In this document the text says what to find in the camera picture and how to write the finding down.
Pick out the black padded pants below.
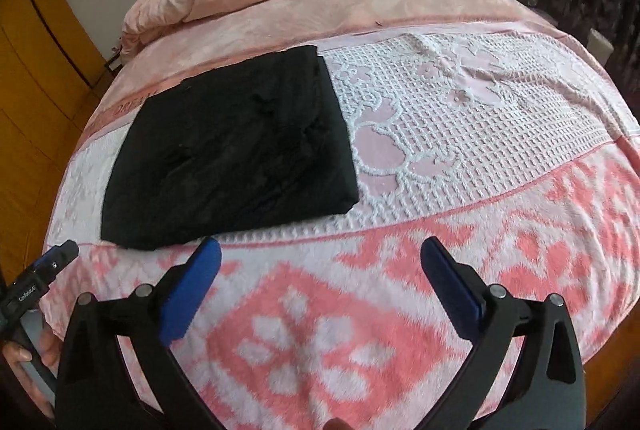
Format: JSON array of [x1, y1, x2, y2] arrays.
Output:
[[101, 45, 359, 251]]

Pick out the person left hand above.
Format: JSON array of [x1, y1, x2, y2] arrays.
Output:
[[2, 324, 62, 420]]

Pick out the pink patterned bed blanket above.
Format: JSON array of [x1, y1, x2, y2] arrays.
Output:
[[41, 0, 639, 429]]

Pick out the left dark nightstand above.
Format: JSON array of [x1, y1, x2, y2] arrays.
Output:
[[104, 50, 124, 76]]

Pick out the orange wooden wardrobe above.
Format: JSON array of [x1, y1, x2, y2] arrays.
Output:
[[1, 0, 113, 278]]

